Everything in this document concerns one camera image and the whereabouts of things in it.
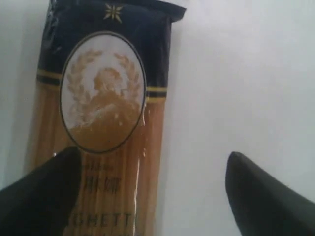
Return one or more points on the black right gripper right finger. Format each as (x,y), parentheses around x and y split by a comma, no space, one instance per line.
(262,205)

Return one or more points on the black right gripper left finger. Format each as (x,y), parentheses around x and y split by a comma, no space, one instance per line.
(41,203)

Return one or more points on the spaghetti pasta package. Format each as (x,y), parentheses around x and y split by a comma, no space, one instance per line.
(101,86)

